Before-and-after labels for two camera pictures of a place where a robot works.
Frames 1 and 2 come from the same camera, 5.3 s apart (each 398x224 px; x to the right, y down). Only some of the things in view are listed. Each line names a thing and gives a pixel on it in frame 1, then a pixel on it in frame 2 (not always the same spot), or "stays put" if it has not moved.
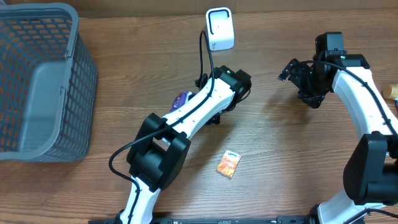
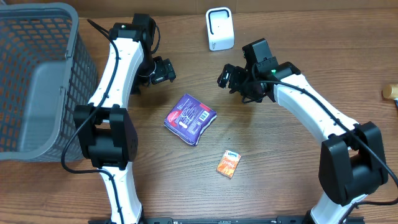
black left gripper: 216,120 -> 165,70
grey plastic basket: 48,84 stays put
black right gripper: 314,98 -> 237,71
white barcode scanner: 220,28 stays put
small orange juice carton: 228,163 stays put
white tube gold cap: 390,90 stays put
